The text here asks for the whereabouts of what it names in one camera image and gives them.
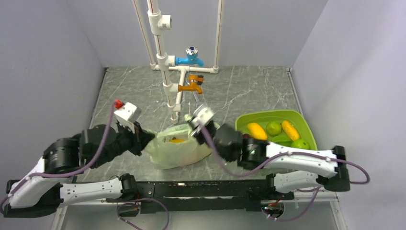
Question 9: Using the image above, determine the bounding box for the blue faucet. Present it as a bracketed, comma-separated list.
[175, 46, 204, 67]

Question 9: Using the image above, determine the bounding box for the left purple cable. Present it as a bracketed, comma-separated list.
[0, 101, 116, 213]

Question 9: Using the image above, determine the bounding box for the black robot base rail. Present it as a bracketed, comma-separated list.
[117, 179, 294, 214]

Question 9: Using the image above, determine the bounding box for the green plastic basin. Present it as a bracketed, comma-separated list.
[235, 109, 317, 150]

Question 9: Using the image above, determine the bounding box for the green fake apple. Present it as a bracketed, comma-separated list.
[291, 139, 310, 150]

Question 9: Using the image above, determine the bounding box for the silver wrench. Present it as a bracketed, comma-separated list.
[192, 92, 203, 108]

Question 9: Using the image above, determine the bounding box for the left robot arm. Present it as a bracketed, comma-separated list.
[0, 124, 155, 218]

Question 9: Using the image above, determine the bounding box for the orange faucet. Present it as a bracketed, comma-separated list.
[178, 74, 204, 94]

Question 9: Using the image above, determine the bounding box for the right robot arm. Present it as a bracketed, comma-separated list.
[188, 122, 350, 199]

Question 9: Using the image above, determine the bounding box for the white PVC pipe frame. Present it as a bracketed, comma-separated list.
[132, 0, 224, 124]

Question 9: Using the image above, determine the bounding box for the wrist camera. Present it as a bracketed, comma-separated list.
[189, 104, 214, 135]
[114, 99, 142, 128]

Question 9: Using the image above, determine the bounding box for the purple cable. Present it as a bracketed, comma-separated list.
[0, 101, 116, 213]
[198, 125, 371, 185]

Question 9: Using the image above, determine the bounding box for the yellow fake mango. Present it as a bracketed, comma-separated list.
[247, 123, 268, 141]

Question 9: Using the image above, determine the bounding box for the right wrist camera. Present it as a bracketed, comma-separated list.
[189, 104, 214, 135]

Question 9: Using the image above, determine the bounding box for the yellow fake corn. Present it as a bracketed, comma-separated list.
[282, 120, 300, 141]

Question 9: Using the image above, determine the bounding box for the green fake pepper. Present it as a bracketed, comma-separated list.
[271, 135, 293, 146]

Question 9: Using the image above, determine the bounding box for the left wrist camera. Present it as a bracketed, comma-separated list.
[114, 99, 142, 128]

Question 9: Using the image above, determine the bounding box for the green fake lime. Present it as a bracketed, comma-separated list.
[266, 121, 282, 137]

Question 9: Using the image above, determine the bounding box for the light green plastic bag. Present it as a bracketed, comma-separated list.
[144, 123, 212, 170]

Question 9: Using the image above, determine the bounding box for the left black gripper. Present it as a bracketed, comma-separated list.
[92, 119, 156, 168]

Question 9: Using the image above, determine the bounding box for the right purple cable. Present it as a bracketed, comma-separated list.
[198, 125, 371, 185]

